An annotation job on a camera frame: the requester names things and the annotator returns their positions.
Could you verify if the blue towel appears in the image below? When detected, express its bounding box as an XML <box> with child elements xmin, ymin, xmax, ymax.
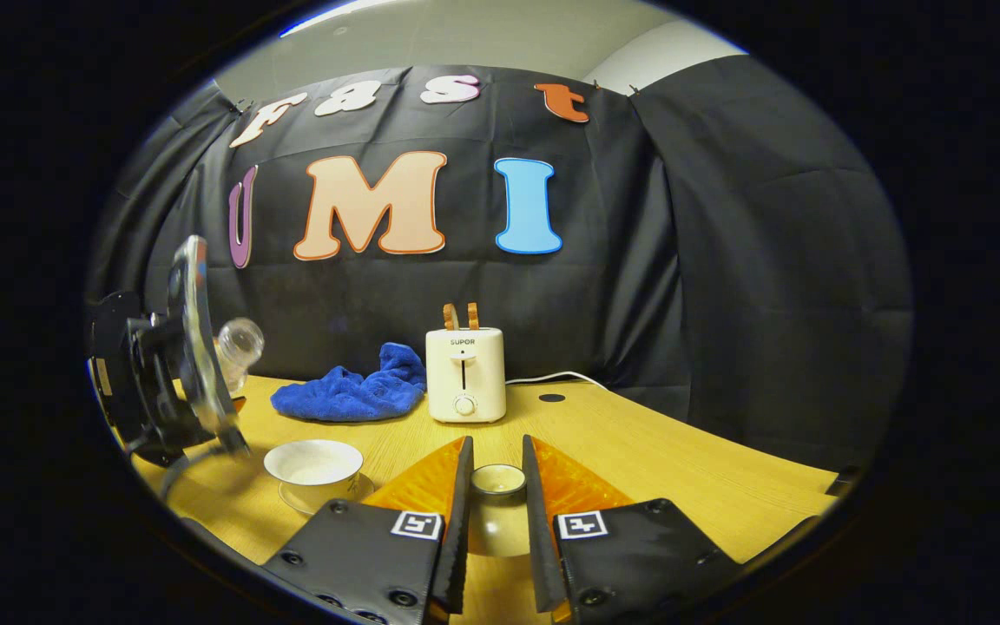
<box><xmin>270</xmin><ymin>342</ymin><xmax>427</xmax><ymax>424</ymax></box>

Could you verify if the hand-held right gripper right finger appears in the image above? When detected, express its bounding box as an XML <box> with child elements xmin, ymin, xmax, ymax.
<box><xmin>522</xmin><ymin>434</ymin><xmax>740</xmax><ymax>624</ymax></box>

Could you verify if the white toaster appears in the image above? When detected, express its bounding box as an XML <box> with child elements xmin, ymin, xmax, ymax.
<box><xmin>425</xmin><ymin>327</ymin><xmax>507</xmax><ymax>424</ymax></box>

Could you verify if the clear glass water bottle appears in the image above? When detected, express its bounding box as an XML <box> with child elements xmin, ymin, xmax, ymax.
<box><xmin>214</xmin><ymin>318</ymin><xmax>265</xmax><ymax>396</ymax></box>

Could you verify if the cream ceramic saucer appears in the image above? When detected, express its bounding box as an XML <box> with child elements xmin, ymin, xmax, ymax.
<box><xmin>279</xmin><ymin>471</ymin><xmax>375</xmax><ymax>516</ymax></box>

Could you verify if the cream ceramic teacup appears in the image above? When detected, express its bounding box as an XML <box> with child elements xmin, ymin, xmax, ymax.
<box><xmin>263</xmin><ymin>439</ymin><xmax>365</xmax><ymax>489</ymax></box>

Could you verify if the cream teacup lid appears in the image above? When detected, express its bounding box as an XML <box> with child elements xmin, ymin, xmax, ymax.
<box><xmin>468</xmin><ymin>464</ymin><xmax>529</xmax><ymax>558</ymax></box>

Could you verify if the black backdrop cloth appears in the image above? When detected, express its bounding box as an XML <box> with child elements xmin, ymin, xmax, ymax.
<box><xmin>88</xmin><ymin>65</ymin><xmax>913</xmax><ymax>474</ymax></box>

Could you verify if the white power cable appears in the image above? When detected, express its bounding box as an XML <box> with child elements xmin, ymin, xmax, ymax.
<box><xmin>505</xmin><ymin>371</ymin><xmax>609</xmax><ymax>391</ymax></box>

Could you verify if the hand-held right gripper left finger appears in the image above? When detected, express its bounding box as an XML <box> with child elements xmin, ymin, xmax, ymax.
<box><xmin>261</xmin><ymin>436</ymin><xmax>475</xmax><ymax>625</ymax></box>

